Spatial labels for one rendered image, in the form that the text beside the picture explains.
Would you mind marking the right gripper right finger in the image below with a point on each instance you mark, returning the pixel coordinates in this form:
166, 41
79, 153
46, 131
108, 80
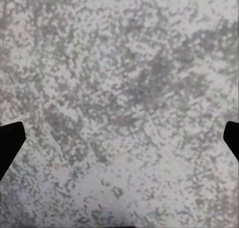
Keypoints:
231, 137

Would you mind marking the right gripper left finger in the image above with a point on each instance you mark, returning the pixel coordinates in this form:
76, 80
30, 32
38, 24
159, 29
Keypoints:
12, 137

